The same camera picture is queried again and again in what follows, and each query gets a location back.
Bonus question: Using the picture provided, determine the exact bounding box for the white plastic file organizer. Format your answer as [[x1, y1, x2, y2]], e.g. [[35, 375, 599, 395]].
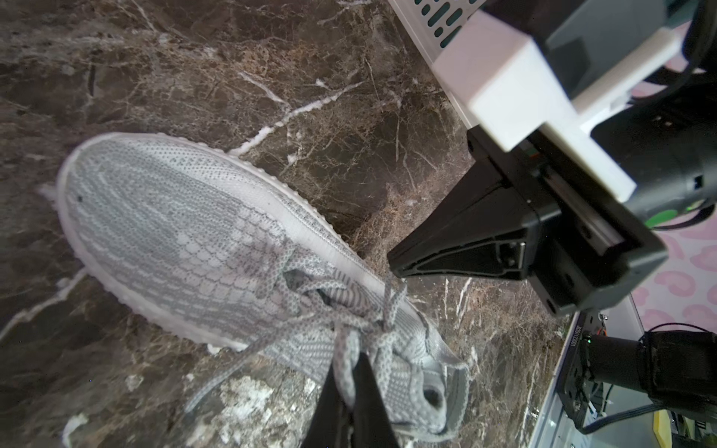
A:
[[387, 0, 488, 127]]

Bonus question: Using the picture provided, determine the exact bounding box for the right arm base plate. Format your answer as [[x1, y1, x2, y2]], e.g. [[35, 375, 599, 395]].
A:
[[556, 310, 609, 433]]

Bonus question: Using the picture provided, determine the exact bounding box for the grey knit sneaker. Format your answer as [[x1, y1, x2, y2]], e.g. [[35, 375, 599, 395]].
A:
[[57, 133, 469, 442]]

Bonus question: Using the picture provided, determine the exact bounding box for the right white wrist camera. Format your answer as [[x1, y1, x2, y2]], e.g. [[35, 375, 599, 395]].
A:
[[432, 11, 682, 203]]

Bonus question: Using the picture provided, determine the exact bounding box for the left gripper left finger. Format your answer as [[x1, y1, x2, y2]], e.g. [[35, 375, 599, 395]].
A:
[[301, 369, 351, 448]]

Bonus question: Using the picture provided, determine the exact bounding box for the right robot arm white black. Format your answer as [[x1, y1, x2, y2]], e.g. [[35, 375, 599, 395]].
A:
[[388, 1, 716, 315]]

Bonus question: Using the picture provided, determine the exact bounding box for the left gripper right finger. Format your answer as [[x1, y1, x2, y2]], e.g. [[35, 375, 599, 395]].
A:
[[350, 353, 400, 448]]

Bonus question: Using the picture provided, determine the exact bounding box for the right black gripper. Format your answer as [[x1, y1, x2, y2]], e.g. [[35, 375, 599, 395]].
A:
[[388, 126, 668, 315]]

